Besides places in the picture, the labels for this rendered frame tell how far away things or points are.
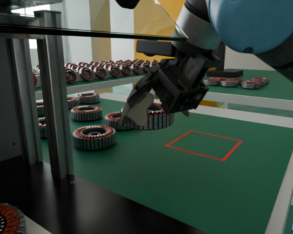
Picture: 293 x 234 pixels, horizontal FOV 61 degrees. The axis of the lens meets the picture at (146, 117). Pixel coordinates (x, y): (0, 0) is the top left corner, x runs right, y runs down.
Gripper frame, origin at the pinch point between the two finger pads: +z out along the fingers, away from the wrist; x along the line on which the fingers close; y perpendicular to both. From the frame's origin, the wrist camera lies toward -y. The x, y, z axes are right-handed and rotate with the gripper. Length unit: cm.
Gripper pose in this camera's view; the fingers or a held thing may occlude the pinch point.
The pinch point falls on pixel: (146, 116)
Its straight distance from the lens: 53.2
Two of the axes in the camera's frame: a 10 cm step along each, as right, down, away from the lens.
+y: 4.9, 7.1, -5.0
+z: -3.3, 6.9, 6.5
